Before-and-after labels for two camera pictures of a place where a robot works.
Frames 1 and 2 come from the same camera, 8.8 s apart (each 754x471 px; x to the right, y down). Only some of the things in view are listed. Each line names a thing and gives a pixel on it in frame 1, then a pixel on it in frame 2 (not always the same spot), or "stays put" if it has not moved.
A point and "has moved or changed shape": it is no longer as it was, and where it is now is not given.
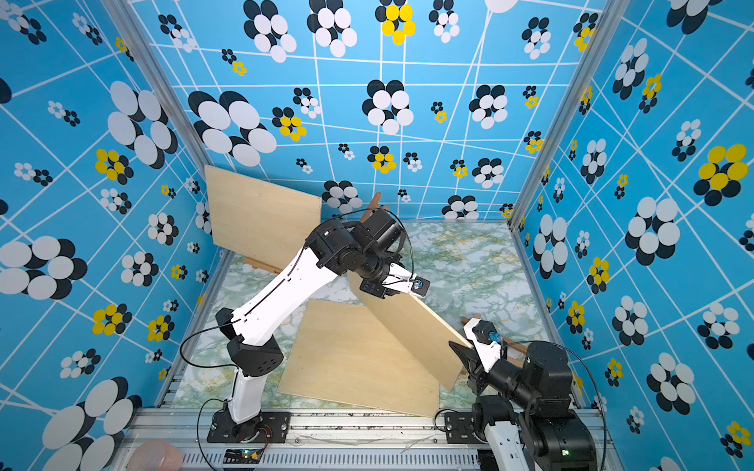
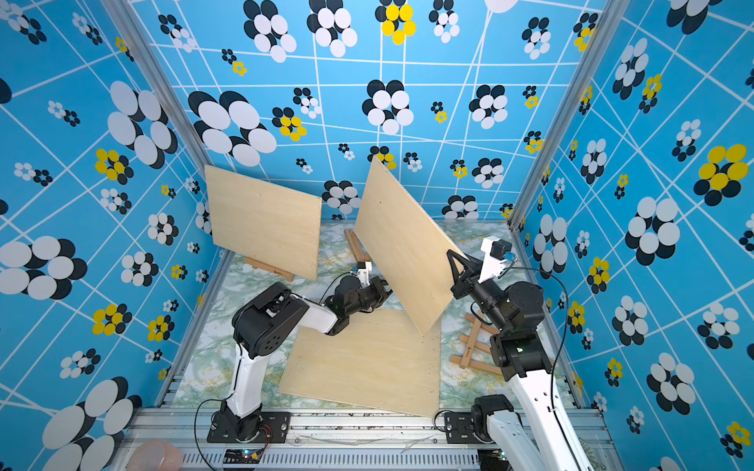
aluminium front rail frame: x=340 y=440 stays put
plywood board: x=441 y=349 → x=408 y=249
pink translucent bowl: x=154 y=455 stays put
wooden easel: x=261 y=266 stays put
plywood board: x=341 y=353 stays put
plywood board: x=257 y=220 stays put
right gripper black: x=469 y=355 → x=467 y=284
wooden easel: x=374 y=205 has moved or changed shape
